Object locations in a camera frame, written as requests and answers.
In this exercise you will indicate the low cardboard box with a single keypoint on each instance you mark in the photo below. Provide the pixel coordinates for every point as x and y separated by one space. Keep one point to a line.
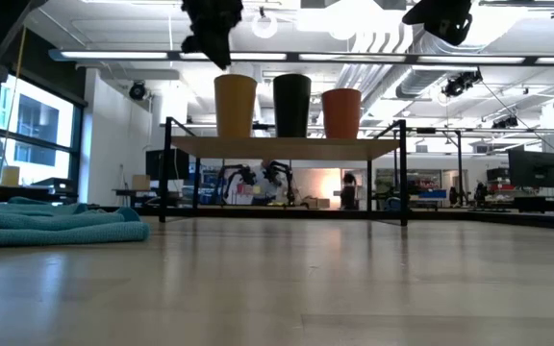
318 203

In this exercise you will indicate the long ceiling light fixture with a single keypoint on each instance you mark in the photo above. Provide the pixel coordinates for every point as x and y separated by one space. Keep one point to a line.
113 55

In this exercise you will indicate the black gantry stand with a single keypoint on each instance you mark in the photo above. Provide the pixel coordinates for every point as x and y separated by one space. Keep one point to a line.
459 163

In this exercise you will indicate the large black monitor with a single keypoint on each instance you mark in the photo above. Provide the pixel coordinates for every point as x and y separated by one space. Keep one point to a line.
535 169

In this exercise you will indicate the black background robot arm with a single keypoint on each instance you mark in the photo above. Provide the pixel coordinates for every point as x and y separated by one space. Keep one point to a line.
236 175
282 173

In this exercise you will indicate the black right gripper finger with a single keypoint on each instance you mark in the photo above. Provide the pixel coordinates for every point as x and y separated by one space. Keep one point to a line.
414 18

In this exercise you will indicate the small black monitor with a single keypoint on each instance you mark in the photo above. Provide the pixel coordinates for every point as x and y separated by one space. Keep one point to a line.
166 164

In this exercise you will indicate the black round ceiling speaker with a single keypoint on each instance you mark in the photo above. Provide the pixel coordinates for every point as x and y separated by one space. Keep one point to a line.
137 91

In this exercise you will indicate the teal microfibre cloth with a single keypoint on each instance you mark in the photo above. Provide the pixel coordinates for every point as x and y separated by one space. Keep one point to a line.
41 230

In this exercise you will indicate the large yellow cup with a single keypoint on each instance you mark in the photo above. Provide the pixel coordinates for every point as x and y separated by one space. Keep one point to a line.
235 106

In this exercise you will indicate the blue box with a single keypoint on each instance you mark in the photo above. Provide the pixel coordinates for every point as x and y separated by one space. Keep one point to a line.
433 194

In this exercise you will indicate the silver ventilation duct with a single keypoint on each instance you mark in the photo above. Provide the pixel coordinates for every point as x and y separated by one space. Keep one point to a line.
416 81

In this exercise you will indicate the tall cardboard box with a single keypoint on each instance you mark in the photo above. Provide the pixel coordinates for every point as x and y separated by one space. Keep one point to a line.
10 176

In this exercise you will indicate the black cup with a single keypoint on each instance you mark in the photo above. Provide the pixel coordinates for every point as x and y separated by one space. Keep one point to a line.
292 106

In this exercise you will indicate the large black-framed window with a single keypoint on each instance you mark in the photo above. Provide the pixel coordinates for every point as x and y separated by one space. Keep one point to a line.
36 125

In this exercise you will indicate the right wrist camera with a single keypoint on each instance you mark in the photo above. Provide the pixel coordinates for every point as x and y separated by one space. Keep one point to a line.
452 33

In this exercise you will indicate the black overhead camera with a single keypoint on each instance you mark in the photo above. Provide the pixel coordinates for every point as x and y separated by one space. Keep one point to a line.
460 84

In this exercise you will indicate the square cardboard box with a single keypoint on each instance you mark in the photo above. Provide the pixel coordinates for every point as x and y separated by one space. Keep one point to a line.
141 182

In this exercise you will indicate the small orange cup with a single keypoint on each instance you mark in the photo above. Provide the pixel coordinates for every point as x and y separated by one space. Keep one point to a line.
342 115

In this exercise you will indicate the black aluminium table frame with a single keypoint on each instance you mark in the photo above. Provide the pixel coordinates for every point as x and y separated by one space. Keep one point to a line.
282 212

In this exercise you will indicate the black side table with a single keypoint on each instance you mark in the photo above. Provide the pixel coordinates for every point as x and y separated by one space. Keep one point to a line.
27 193

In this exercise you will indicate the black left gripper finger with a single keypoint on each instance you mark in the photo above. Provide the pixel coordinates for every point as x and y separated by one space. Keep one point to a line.
218 50

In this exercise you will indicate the wooden shelf with black legs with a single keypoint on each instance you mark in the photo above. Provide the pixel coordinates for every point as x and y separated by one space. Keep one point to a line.
282 148

